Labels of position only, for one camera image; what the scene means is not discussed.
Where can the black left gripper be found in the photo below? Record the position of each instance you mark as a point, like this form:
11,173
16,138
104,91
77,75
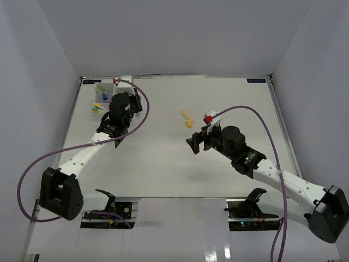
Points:
137,99

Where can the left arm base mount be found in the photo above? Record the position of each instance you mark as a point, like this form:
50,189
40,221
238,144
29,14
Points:
109,210

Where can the black table logo label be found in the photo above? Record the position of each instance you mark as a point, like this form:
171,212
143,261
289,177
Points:
91,82
256,80

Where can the aluminium table edge rail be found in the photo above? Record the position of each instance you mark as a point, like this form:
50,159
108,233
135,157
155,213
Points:
290,150

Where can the black left table logo label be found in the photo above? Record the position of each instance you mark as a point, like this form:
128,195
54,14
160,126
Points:
91,82

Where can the white left organizer box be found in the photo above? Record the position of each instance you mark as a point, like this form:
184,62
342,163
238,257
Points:
108,87

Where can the yellow highlighter cap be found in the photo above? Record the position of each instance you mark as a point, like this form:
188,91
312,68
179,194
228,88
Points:
188,124

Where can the white front cover panel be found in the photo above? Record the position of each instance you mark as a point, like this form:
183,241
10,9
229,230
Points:
166,229

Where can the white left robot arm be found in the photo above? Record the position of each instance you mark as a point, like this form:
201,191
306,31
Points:
60,191

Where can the blue cap spray bottle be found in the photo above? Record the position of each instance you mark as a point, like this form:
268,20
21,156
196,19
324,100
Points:
105,97

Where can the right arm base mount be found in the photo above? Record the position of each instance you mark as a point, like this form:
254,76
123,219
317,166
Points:
245,214

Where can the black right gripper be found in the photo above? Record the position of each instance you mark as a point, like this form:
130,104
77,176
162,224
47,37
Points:
197,138

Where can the white marker orange cap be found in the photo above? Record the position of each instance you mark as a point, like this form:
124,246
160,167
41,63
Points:
98,111

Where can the white marker yellow cap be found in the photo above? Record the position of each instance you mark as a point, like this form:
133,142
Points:
100,106

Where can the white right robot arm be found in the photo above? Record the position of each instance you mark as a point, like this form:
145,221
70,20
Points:
323,210

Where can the yellow highlighter body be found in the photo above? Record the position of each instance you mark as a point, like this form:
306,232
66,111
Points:
187,116

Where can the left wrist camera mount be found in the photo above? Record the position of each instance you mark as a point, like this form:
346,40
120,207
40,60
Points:
121,85

